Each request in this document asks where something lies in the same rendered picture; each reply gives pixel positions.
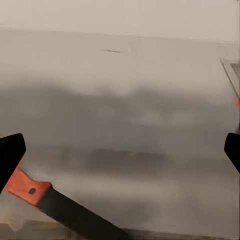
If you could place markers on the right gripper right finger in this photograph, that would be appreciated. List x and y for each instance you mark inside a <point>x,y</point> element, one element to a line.
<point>232,149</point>

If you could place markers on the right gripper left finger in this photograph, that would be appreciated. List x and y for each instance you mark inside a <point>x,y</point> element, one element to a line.
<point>12,149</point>

